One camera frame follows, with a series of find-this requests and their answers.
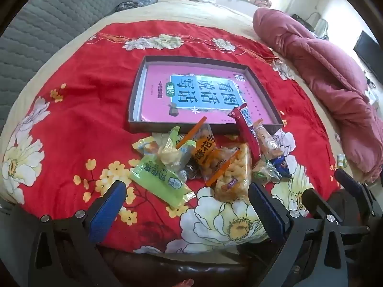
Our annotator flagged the clear cracker packet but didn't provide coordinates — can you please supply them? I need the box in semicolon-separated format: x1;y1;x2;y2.
214;143;252;202

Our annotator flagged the pink quilt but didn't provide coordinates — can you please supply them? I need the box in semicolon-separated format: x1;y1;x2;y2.
253;7;383;183

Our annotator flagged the black television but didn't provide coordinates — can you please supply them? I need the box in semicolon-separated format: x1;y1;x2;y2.
353;30;383;75

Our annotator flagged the blue cookie packet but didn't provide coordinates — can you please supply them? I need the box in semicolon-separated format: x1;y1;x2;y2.
267;155;293;180

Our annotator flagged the beige bed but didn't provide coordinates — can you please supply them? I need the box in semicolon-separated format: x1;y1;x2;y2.
0;0;368;213

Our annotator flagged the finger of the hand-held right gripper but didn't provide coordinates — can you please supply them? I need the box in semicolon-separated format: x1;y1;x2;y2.
334;168;378;220
302;189;372;236

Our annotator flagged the small orange clear packet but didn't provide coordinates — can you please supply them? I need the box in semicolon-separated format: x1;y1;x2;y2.
251;119;285;160

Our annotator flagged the dark patterned pillow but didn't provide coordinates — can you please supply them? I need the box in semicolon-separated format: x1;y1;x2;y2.
115;0;159;13

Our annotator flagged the orange striped peanut packet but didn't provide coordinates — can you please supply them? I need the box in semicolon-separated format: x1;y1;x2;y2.
176;116;240;186

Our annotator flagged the red floral blanket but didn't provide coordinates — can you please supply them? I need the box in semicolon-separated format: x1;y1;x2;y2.
0;20;336;253

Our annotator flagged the dark candy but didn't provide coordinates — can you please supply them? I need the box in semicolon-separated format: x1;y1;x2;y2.
180;163;202;181

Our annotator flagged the red snack packet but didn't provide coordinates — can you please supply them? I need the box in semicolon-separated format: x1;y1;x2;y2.
227;103;262;163

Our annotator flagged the grey quilted headboard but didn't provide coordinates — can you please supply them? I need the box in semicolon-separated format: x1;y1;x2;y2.
0;0;135;117

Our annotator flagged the pink book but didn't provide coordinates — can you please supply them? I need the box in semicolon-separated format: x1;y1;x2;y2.
140;64;274;125

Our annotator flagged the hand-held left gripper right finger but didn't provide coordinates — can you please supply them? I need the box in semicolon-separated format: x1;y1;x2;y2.
248;182;350;287

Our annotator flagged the white metal rack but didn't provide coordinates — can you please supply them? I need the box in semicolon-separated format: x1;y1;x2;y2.
308;12;330;39

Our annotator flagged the clear green-print snack packet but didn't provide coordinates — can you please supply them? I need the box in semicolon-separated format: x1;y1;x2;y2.
252;160;282;184

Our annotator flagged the grey shallow cardboard box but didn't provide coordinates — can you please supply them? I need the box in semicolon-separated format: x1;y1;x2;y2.
128;55;284;134

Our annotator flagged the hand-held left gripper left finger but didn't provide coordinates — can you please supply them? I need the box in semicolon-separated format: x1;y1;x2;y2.
28;180;128;287

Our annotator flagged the green snack packet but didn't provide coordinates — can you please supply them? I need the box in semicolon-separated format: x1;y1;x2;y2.
129;155;196;209

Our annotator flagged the clear packet with yellow pastry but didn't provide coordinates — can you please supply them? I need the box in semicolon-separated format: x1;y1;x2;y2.
157;126;183;166

